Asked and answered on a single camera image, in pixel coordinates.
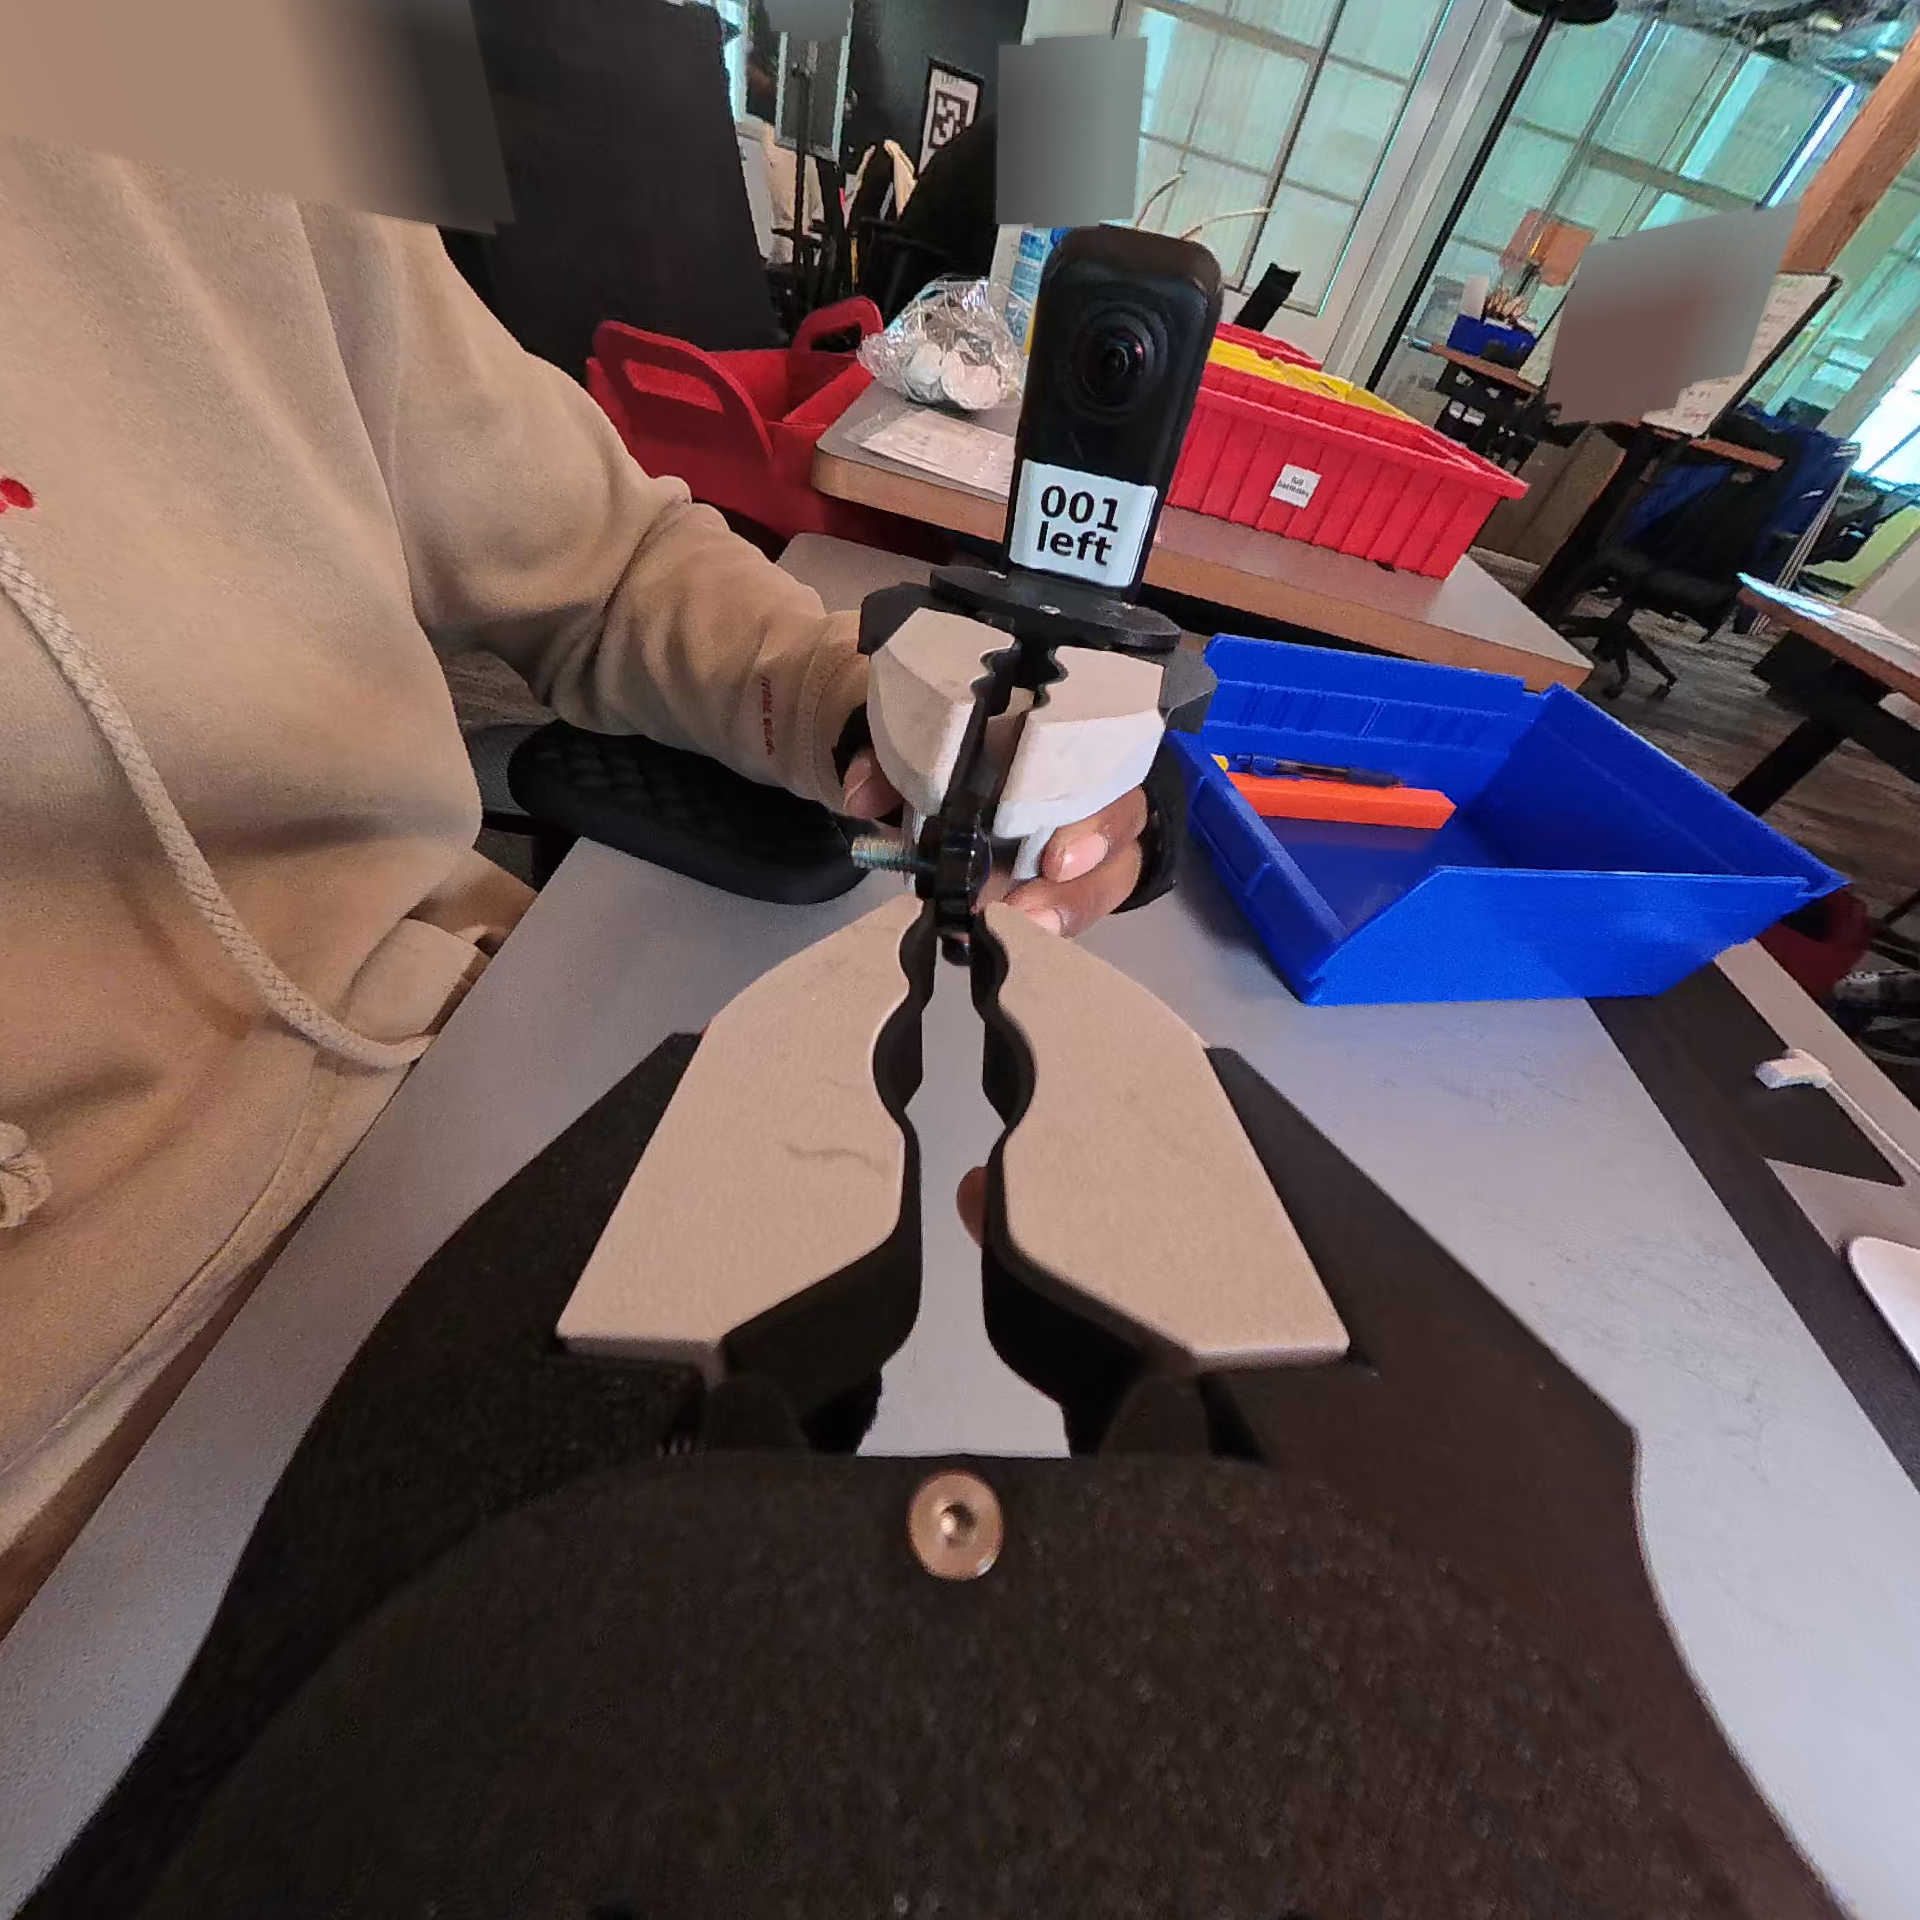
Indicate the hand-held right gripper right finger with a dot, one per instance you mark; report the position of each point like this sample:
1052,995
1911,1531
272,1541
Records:
1155,1184

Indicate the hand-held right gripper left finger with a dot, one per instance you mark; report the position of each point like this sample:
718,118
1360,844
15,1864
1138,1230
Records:
751,1171

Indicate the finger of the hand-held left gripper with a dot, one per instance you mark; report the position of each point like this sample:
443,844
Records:
1079,750
932,720

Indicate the blue plastic bin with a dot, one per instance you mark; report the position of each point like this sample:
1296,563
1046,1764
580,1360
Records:
1500,931

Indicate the person's left forearm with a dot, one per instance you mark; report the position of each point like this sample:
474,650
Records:
676,645

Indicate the person's left hand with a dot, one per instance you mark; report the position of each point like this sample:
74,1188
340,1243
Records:
1079,879

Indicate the clear bag white pieces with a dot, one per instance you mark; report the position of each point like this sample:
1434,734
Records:
955,354

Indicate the yellow bin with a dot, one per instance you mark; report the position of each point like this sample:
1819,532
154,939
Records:
1306,375

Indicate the white paper sheet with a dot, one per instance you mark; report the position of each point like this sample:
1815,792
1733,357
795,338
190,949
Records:
939,451

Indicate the large red ribbed bin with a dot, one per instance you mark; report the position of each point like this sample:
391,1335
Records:
1350,482

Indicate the black seat cushion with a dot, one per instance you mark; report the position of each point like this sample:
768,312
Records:
676,811

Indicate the orange block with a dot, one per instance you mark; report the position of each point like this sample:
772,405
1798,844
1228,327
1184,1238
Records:
1350,804

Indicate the small marker poster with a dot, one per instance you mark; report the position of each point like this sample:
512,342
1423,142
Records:
950,119

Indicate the wooden table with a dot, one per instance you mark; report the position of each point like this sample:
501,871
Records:
1350,599

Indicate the small red bin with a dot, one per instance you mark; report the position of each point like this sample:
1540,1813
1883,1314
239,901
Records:
706,422

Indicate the black floor lamp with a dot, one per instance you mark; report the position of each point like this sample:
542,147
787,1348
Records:
1478,166

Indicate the blue office chair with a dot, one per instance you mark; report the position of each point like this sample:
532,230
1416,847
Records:
1725,524

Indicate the small white plastic piece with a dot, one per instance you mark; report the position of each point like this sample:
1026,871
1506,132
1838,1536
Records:
1792,1070

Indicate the red bag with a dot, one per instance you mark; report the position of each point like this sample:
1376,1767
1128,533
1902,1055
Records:
1815,944

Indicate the person's beige hoodie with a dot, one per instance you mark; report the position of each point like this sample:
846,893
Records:
224,676

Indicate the wooden post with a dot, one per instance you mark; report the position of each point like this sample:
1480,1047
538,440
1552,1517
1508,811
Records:
1862,172

